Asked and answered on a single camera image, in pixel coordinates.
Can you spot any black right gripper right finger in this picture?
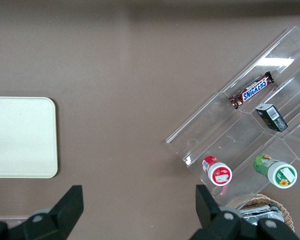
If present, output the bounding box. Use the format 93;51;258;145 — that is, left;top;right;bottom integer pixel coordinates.
189;184;260;240

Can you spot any red lidded snack tube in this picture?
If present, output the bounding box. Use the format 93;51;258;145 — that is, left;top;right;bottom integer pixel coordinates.
201;154;233;187

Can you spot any green lidded snack tube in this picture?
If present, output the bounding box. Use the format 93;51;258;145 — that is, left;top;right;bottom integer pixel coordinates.
252;153;298;189

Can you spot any clear acrylic stepped stand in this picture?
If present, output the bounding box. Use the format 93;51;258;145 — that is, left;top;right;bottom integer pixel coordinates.
164;24;300;203

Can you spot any cream rectangular tray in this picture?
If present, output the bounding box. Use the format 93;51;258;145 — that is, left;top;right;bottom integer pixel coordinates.
0;96;59;179

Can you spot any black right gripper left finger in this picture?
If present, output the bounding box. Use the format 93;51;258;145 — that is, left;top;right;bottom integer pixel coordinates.
7;184;84;240

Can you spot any silver foil packet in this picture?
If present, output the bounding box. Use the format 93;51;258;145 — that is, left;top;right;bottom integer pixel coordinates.
238;203;285;227

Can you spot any small black carton box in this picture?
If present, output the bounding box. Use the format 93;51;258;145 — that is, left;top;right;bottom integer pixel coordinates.
254;103;289;133

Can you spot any Snickers chocolate bar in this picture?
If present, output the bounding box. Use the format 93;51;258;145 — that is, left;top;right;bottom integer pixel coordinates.
228;71;276;110

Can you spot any small light wicker basket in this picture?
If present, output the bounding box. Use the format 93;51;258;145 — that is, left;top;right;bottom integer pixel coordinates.
226;193;296;233

